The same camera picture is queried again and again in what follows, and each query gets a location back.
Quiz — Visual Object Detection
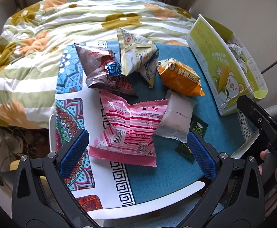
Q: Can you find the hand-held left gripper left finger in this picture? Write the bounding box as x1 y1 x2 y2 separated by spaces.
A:
12 129 98 228

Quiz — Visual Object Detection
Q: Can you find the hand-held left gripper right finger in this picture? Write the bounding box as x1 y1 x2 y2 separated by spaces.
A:
183 131 266 228

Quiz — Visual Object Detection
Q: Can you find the pink and white snack packet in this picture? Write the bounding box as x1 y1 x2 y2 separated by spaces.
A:
89 91 170 168

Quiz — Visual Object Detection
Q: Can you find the mandala patterned tablecloth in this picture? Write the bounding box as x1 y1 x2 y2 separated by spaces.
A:
55 41 136 213

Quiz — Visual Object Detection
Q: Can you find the pale mauve snack packet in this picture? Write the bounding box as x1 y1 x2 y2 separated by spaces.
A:
154 90 197 144

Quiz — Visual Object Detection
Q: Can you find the teal tablecloth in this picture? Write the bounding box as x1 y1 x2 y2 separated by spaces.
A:
105 40 260 205

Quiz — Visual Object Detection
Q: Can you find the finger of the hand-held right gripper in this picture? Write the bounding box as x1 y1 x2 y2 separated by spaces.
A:
237 96 277 145

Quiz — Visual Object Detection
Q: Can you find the small dark green packet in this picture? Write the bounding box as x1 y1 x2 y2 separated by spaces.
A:
175 114 209 163

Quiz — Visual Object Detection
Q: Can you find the floral striped blanket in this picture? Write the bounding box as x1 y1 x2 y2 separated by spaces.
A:
0 0 201 129

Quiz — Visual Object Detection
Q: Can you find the tangle of floor cables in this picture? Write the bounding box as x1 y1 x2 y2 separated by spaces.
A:
0 128 51 162

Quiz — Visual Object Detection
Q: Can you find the person's right hand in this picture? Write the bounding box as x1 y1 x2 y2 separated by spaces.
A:
258 149 277 184

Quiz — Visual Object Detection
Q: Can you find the orange snack packet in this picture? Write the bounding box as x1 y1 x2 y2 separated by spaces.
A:
158 59 205 97

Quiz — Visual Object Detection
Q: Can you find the brown snack packet blue label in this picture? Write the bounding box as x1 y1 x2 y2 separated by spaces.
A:
74 43 139 98

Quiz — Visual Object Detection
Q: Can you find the white triangular snack packet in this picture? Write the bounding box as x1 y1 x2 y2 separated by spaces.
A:
117 27 160 76
138 60 159 88

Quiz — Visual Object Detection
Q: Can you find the white table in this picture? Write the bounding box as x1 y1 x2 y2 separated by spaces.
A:
49 114 260 221

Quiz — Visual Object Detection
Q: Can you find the green cardboard box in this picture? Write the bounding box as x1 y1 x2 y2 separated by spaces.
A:
185 14 268 116

